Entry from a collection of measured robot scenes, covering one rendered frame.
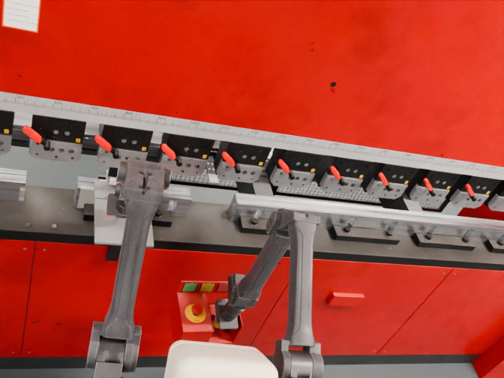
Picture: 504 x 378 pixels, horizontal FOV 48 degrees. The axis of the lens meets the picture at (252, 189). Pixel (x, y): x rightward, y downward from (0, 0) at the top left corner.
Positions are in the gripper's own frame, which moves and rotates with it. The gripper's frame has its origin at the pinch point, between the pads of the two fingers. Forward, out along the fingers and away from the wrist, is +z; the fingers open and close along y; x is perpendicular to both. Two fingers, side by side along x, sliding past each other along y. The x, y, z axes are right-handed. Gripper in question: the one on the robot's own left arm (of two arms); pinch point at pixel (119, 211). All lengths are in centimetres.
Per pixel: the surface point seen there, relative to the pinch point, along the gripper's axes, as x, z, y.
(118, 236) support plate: 7.9, -0.5, -0.1
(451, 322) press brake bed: 27, 54, -175
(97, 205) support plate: -3.0, 5.7, 6.1
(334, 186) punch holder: -17, -2, -77
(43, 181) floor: -50, 147, 19
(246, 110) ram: -30, -24, -33
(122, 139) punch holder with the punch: -20.9, -8.6, 2.0
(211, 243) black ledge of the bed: 4.5, 15.4, -35.3
